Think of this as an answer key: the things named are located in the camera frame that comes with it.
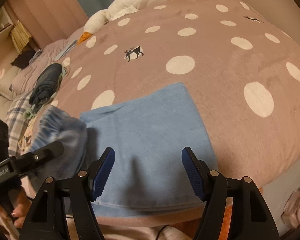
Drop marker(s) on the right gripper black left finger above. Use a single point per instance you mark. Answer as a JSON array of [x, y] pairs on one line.
[[46, 218]]

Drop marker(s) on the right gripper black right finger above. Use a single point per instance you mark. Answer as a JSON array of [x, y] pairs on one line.
[[250, 218]]

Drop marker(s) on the light blue denim pants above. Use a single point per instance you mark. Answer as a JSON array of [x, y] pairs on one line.
[[147, 135]]

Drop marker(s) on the person's left hand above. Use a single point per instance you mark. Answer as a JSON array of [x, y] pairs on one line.
[[20, 211]]

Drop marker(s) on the orange fuzzy cloth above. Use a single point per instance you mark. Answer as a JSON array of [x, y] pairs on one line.
[[214, 224]]

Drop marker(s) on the cartoon print cream cloth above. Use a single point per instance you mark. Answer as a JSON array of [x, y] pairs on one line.
[[25, 141]]

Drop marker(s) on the folded pink towel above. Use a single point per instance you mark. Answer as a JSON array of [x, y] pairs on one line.
[[291, 212]]

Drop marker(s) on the plaid grey white pillow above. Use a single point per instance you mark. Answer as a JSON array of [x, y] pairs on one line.
[[16, 122]]

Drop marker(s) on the beige pillow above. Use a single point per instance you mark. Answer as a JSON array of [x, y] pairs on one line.
[[6, 89]]

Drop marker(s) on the lilac quilted duvet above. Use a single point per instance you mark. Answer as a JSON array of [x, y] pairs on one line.
[[27, 78]]

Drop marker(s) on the folded dark denim jeans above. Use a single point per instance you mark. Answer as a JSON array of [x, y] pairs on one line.
[[46, 85]]

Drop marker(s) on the black cloth on pillow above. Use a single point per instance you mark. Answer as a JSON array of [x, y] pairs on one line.
[[22, 60]]

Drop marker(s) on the yellow pleated lamp shade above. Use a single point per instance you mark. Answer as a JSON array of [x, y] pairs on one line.
[[20, 36]]

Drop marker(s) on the brown polka dot blanket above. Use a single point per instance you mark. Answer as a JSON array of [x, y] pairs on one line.
[[242, 72]]

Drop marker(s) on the pink curtain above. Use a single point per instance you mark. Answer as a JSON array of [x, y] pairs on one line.
[[47, 20]]

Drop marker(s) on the white goose plush toy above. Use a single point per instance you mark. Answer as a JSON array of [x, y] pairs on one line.
[[117, 9]]

